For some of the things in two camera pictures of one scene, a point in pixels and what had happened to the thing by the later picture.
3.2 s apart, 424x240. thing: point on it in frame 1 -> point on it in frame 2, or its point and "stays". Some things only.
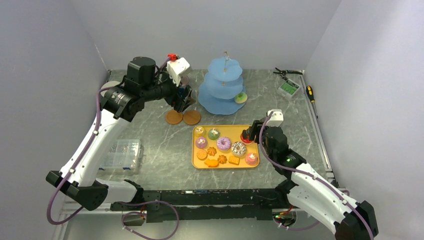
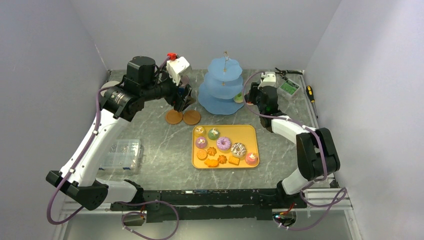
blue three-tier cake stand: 222,85 stays
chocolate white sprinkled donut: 238,148 stays
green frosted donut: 241,98 stays
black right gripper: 256,127 -> 253,92
